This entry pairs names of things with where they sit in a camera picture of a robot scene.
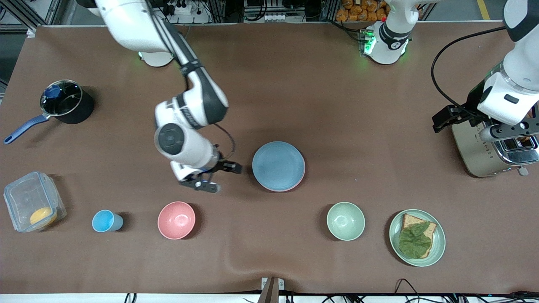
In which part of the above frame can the light blue plate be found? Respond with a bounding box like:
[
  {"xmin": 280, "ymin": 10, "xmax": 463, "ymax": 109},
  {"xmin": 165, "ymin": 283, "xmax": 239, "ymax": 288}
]
[{"xmin": 252, "ymin": 141, "xmax": 306, "ymax": 191}]

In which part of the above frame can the pink plate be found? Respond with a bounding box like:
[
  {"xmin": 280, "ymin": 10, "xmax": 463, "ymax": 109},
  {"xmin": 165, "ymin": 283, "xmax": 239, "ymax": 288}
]
[{"xmin": 263, "ymin": 168, "xmax": 306, "ymax": 193}]

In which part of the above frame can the silver toaster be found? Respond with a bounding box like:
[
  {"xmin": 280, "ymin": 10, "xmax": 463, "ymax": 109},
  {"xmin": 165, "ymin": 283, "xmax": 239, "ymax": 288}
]
[{"xmin": 451, "ymin": 118, "xmax": 539, "ymax": 178}]

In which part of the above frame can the pink bowl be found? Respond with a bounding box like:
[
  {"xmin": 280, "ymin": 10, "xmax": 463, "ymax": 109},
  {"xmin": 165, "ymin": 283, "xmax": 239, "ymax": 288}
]
[{"xmin": 157, "ymin": 201, "xmax": 196, "ymax": 240}]

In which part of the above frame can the light blue cup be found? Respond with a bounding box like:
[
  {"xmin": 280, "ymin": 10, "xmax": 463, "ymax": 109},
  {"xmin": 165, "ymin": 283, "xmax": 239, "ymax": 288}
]
[{"xmin": 92, "ymin": 210, "xmax": 124, "ymax": 233}]

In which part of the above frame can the brown bread slice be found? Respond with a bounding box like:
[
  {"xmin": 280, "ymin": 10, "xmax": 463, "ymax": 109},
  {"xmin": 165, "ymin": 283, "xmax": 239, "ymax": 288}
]
[{"xmin": 400, "ymin": 214, "xmax": 438, "ymax": 258}]

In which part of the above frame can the brown table cloth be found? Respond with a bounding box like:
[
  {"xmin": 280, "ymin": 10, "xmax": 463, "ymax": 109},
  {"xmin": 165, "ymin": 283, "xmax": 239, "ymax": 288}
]
[{"xmin": 0, "ymin": 23, "xmax": 539, "ymax": 294}]

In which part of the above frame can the light green plate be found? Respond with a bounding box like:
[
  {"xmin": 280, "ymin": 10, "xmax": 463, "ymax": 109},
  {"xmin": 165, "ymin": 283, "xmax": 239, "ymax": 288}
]
[{"xmin": 389, "ymin": 209, "xmax": 446, "ymax": 267}]

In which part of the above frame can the green lettuce leaf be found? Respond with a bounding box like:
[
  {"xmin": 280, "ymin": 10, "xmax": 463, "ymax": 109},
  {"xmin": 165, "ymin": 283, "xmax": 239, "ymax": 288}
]
[{"xmin": 398, "ymin": 222, "xmax": 433, "ymax": 258}]

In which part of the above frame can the light green bowl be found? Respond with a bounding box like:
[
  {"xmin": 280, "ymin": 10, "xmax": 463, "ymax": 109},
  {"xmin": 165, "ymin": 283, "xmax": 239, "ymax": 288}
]
[{"xmin": 326, "ymin": 202, "xmax": 366, "ymax": 241}]

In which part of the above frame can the bag of orange buns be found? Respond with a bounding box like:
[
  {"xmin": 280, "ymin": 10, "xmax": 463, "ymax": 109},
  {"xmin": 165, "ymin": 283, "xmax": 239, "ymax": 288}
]
[{"xmin": 336, "ymin": 0, "xmax": 390, "ymax": 22}]

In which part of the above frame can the glass lid blue knob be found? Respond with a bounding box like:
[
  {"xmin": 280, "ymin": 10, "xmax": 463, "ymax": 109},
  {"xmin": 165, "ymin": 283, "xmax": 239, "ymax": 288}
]
[{"xmin": 40, "ymin": 80, "xmax": 83, "ymax": 117}]

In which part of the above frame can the clear plastic container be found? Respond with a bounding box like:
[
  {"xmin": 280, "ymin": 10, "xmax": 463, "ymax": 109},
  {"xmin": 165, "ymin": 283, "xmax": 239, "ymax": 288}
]
[{"xmin": 3, "ymin": 171, "xmax": 67, "ymax": 233}]

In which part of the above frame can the white power strip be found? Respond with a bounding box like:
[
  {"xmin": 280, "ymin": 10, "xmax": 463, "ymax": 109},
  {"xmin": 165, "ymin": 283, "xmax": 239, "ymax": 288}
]
[{"xmin": 166, "ymin": 0, "xmax": 195, "ymax": 16}]

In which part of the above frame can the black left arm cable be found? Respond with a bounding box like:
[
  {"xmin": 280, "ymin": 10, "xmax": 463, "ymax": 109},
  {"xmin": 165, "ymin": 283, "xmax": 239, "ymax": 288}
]
[{"xmin": 430, "ymin": 26, "xmax": 506, "ymax": 116}]

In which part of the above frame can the black pot blue handle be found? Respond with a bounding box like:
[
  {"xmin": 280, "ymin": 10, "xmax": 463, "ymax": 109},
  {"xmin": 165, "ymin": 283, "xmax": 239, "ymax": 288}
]
[{"xmin": 3, "ymin": 79, "xmax": 94, "ymax": 145}]

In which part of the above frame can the black cable loop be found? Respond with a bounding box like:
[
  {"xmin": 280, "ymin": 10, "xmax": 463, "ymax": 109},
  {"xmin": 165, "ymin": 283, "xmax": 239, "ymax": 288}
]
[{"xmin": 394, "ymin": 278, "xmax": 426, "ymax": 303}]

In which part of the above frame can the aluminium frame strut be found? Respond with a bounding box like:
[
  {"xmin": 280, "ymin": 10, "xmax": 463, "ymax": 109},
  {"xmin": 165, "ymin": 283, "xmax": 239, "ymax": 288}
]
[{"xmin": 0, "ymin": 0, "xmax": 57, "ymax": 32}]

